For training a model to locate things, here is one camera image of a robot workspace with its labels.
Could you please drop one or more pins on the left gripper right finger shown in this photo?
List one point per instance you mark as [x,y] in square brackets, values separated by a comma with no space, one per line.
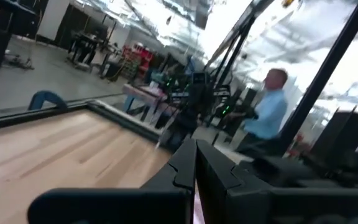
[291,207]

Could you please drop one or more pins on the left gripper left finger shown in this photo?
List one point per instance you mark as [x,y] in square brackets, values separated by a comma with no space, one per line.
[110,205]

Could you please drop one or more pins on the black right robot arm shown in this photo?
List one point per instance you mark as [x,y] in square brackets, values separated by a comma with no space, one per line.
[185,124]

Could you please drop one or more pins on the person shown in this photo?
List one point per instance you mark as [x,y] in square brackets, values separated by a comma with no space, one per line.
[269,115]

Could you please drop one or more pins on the background table with blue legs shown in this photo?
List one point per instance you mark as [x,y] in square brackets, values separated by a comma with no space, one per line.
[148,93]

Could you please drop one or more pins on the background robot arms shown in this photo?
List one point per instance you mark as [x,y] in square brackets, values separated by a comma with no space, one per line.
[228,105]

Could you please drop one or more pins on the red tool cart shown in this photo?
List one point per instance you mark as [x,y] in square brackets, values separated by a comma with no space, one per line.
[140,59]

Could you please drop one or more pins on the dark arched frame clamp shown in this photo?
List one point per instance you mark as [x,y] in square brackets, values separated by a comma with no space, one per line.
[47,94]

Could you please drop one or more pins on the black aluminium rig frame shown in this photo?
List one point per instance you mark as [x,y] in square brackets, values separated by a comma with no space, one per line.
[323,77]

